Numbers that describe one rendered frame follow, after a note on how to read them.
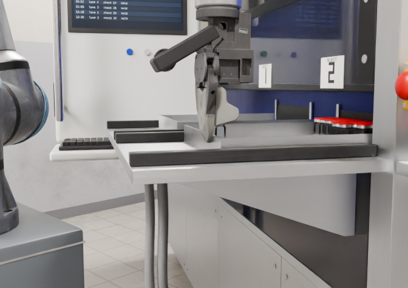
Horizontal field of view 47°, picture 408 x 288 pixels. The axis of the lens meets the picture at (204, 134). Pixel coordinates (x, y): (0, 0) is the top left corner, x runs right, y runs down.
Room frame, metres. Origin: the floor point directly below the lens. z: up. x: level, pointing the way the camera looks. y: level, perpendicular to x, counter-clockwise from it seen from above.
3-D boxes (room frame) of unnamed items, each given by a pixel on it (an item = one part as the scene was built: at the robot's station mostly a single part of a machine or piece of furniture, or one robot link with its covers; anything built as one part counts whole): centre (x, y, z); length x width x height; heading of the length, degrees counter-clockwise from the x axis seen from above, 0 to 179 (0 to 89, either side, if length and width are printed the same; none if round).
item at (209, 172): (1.03, -0.05, 0.87); 0.70 x 0.48 x 0.02; 14
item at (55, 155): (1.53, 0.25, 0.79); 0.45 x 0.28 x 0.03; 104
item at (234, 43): (0.78, -0.03, 1.05); 0.09 x 0.08 x 0.12; 104
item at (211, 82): (0.75, -0.01, 0.99); 0.05 x 0.02 x 0.09; 14
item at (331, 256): (1.74, -0.03, 0.73); 1.98 x 0.01 x 0.25; 14
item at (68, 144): (1.48, 0.25, 0.82); 0.40 x 0.14 x 0.02; 103
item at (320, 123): (0.91, -0.26, 0.90); 0.18 x 0.02 x 0.05; 15
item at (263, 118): (1.21, -0.07, 0.90); 0.34 x 0.26 x 0.04; 104
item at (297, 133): (0.89, -0.16, 0.90); 0.34 x 0.26 x 0.04; 105
